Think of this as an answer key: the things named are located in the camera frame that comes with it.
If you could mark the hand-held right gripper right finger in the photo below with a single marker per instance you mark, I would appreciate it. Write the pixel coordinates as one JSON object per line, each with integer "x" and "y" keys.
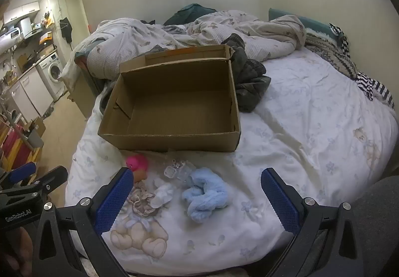
{"x": 280, "y": 199}

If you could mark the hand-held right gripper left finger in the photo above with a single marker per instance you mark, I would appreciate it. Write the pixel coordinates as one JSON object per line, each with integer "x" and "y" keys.
{"x": 113, "y": 199}

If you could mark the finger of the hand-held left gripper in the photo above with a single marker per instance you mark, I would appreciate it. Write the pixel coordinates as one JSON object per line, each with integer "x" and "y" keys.
{"x": 21, "y": 172}
{"x": 51, "y": 178}

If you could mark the white sock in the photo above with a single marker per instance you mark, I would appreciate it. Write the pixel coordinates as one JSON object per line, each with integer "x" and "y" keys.
{"x": 162, "y": 196}

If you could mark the light blue fluffy cloth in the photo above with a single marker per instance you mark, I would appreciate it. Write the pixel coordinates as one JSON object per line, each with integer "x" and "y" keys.
{"x": 204, "y": 194}

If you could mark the cardboard box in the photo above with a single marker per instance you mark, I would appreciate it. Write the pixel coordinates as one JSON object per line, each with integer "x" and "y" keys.
{"x": 174, "y": 105}
{"x": 36, "y": 128}

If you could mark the red and yellow rack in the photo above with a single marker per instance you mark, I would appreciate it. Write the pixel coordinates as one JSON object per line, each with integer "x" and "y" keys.
{"x": 12, "y": 147}

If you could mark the cardboard box on floor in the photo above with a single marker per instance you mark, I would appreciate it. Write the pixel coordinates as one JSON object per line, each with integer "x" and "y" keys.
{"x": 36, "y": 128}

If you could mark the white floor cabinet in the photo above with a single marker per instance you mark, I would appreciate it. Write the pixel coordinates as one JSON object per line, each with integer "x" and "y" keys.
{"x": 26, "y": 96}

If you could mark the wooden bedside cabinet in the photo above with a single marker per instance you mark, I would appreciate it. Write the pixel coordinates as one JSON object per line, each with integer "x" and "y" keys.
{"x": 82, "y": 96}

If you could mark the person's grey trouser leg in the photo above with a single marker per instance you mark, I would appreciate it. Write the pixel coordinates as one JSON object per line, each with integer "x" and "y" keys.
{"x": 378, "y": 217}

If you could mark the white washing machine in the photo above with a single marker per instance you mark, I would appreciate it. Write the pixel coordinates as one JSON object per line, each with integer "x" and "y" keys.
{"x": 52, "y": 72}

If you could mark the camouflage garment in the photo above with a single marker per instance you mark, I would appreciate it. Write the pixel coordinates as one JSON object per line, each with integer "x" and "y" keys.
{"x": 249, "y": 77}

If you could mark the black white striped cloth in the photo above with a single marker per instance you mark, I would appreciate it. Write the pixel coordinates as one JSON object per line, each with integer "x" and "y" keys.
{"x": 372, "y": 86}

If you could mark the white water heater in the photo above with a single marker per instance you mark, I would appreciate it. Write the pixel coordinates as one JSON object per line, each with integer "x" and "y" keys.
{"x": 25, "y": 26}

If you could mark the black hanging garment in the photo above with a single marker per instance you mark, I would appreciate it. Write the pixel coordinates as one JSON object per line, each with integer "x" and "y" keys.
{"x": 66, "y": 27}

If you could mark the patterned knitted blanket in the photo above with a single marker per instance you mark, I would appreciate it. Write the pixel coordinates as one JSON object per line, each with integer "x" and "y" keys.
{"x": 330, "y": 51}

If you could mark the striped bear print quilt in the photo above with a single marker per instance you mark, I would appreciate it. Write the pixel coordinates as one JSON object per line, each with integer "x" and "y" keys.
{"x": 174, "y": 36}

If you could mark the black white checkered cloth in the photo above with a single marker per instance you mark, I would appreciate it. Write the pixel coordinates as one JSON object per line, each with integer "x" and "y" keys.
{"x": 339, "y": 34}

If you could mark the teal cushion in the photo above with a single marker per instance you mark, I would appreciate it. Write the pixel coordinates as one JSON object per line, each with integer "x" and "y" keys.
{"x": 304, "y": 19}

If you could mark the dark teal pillow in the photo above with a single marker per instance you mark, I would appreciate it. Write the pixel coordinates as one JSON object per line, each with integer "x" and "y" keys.
{"x": 190, "y": 12}

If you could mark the white wall cabinets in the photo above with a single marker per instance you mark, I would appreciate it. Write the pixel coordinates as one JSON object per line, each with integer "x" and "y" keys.
{"x": 21, "y": 12}

